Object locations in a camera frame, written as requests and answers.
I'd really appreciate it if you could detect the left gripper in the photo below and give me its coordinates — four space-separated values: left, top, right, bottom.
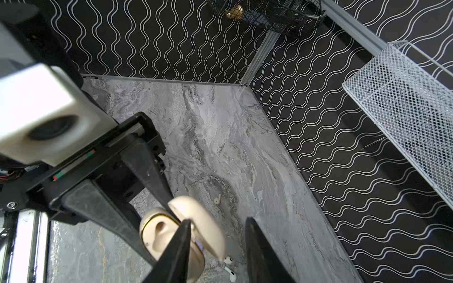
1 112 175 265

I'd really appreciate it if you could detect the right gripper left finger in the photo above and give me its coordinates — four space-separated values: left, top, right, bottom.
142 219 191 283

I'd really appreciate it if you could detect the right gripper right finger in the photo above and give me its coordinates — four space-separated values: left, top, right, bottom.
245 217 295 283

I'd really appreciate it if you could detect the beige earbud charging case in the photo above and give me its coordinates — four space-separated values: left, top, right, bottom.
139 196 226 283

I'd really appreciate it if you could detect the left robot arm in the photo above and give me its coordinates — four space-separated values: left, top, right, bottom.
1 4 175 266

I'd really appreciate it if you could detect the white earbud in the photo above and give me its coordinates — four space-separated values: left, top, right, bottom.
224 256 233 265
224 266 237 283

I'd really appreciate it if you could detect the brass object in basket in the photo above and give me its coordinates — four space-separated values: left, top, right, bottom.
225 5 244 20

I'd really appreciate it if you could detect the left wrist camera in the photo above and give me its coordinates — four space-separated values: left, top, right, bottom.
1 24 118 166

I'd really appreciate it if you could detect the white wire mesh basket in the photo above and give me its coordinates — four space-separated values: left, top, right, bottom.
342 41 453 206

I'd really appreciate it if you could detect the black wire basket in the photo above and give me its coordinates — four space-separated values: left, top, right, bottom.
208 0 326 38

